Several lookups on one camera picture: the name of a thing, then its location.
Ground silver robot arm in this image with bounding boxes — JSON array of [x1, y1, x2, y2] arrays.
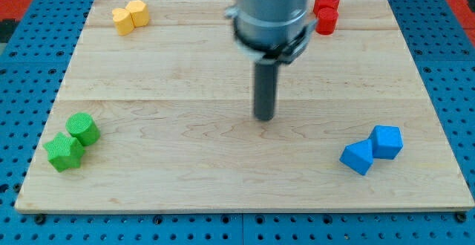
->
[[225, 0, 316, 67]]

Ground red star block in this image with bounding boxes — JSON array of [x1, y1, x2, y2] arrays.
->
[[313, 0, 340, 16]]

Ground green star block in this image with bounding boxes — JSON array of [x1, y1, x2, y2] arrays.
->
[[42, 132, 85, 172]]

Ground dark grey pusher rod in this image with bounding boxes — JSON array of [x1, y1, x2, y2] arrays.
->
[[253, 63, 279, 121]]

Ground wooden board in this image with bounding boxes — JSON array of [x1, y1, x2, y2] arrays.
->
[[15, 0, 474, 215]]

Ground red cylinder block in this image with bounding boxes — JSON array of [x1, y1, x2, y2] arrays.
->
[[315, 7, 338, 35]]

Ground blue triangle block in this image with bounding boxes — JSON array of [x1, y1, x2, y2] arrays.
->
[[339, 139, 373, 176]]

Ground yellow hexagon block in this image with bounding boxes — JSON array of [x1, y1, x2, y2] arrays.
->
[[125, 0, 150, 27]]

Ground yellow heart block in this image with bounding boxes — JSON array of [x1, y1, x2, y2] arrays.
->
[[111, 8, 135, 36]]

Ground blue cube block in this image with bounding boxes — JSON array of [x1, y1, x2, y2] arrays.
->
[[369, 125, 404, 160]]

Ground green cylinder block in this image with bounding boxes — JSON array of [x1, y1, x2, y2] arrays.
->
[[65, 112, 100, 146]]

